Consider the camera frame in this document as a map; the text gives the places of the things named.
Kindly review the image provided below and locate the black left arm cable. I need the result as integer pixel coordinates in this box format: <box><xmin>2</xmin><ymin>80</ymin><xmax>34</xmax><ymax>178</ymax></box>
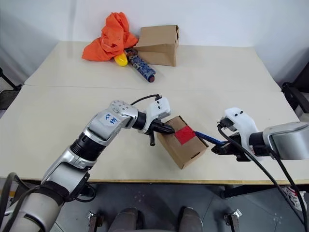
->
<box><xmin>130</xmin><ymin>94</ymin><xmax>162</xmax><ymax>106</ymax></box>

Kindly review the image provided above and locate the metal table caster bracket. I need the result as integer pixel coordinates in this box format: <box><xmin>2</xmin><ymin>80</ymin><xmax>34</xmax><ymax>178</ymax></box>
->
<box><xmin>87</xmin><ymin>210</ymin><xmax>105</xmax><ymax>228</ymax></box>
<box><xmin>224</xmin><ymin>209</ymin><xmax>242</xmax><ymax>228</ymax></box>

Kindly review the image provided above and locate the black chair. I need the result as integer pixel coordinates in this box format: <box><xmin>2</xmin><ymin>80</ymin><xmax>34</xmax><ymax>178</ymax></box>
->
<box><xmin>281</xmin><ymin>64</ymin><xmax>309</xmax><ymax>119</ymax></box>

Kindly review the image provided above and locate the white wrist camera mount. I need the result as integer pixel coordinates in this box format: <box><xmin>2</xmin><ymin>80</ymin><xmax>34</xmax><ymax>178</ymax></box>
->
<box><xmin>224</xmin><ymin>106</ymin><xmax>260</xmax><ymax>146</ymax></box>
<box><xmin>143</xmin><ymin>96</ymin><xmax>172</xmax><ymax>135</ymax></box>

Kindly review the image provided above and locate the orange cloth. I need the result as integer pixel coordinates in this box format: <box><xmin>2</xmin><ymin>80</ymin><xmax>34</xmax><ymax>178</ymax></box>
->
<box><xmin>81</xmin><ymin>12</ymin><xmax>140</xmax><ymax>63</ymax></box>

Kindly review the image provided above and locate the blue patterned tube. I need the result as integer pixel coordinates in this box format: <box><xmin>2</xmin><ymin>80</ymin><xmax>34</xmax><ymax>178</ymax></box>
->
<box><xmin>124</xmin><ymin>48</ymin><xmax>156</xmax><ymax>84</ymax></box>

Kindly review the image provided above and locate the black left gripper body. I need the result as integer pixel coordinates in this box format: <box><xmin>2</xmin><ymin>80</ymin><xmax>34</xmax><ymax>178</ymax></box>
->
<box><xmin>147</xmin><ymin>117</ymin><xmax>169</xmax><ymax>147</ymax></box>

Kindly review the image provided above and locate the thick black cable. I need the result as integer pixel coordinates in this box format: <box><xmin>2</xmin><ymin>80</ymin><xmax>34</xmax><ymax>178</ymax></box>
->
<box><xmin>0</xmin><ymin>172</ymin><xmax>42</xmax><ymax>232</ymax></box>

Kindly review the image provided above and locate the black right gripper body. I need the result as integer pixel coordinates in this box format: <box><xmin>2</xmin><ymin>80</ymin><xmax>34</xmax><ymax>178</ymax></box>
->
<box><xmin>224</xmin><ymin>134</ymin><xmax>252</xmax><ymax>162</ymax></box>

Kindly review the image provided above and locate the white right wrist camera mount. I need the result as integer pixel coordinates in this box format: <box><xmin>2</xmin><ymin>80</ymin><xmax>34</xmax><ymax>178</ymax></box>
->
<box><xmin>224</xmin><ymin>106</ymin><xmax>260</xmax><ymax>146</ymax></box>

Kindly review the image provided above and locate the small cardboard box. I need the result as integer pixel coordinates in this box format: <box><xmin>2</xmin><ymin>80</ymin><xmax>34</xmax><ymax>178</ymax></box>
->
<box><xmin>156</xmin><ymin>115</ymin><xmax>209</xmax><ymax>171</ymax></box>

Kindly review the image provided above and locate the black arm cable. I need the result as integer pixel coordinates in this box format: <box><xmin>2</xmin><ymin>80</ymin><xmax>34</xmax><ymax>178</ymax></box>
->
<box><xmin>216</xmin><ymin>117</ymin><xmax>309</xmax><ymax>228</ymax></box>
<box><xmin>130</xmin><ymin>94</ymin><xmax>162</xmax><ymax>106</ymax></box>

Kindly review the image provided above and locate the large cardboard box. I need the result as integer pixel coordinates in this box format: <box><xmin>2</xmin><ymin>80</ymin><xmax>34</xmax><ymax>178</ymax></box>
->
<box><xmin>134</xmin><ymin>25</ymin><xmax>180</xmax><ymax>67</ymax></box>

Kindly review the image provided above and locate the grey rounded shape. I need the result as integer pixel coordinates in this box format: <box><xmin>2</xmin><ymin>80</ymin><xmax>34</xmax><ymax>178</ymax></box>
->
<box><xmin>114</xmin><ymin>207</ymin><xmax>143</xmax><ymax>232</ymax></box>
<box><xmin>178</xmin><ymin>206</ymin><xmax>204</xmax><ymax>232</ymax></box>

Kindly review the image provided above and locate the yellow smooth plastic toy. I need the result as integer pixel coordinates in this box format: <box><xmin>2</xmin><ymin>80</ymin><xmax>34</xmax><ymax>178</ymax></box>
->
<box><xmin>113</xmin><ymin>53</ymin><xmax>129</xmax><ymax>67</ymax></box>

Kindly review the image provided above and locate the white and red shoe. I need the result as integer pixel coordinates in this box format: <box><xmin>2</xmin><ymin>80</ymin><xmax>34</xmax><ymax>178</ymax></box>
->
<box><xmin>281</xmin><ymin>186</ymin><xmax>306</xmax><ymax>211</ymax></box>

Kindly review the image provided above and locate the blue pen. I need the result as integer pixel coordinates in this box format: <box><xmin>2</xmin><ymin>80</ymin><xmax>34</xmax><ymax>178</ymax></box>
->
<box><xmin>195</xmin><ymin>131</ymin><xmax>227</xmax><ymax>147</ymax></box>

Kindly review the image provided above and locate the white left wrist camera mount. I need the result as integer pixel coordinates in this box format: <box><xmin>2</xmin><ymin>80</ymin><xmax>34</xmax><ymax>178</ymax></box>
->
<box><xmin>143</xmin><ymin>96</ymin><xmax>172</xmax><ymax>135</ymax></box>

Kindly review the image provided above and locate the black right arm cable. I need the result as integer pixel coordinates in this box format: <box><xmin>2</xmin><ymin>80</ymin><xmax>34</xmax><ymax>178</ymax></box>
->
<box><xmin>216</xmin><ymin>117</ymin><xmax>309</xmax><ymax>228</ymax></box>

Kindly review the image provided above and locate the black stand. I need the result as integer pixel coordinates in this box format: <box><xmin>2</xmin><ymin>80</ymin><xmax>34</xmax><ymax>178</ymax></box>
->
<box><xmin>0</xmin><ymin>67</ymin><xmax>23</xmax><ymax>110</ymax></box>

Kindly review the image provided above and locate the dark metal table crossbar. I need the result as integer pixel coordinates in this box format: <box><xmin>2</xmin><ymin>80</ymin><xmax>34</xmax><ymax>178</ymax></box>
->
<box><xmin>221</xmin><ymin>184</ymin><xmax>287</xmax><ymax>198</ymax></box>

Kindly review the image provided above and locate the red tape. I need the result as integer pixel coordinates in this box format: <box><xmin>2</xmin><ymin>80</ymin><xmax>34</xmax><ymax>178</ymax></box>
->
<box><xmin>174</xmin><ymin>125</ymin><xmax>196</xmax><ymax>145</ymax></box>

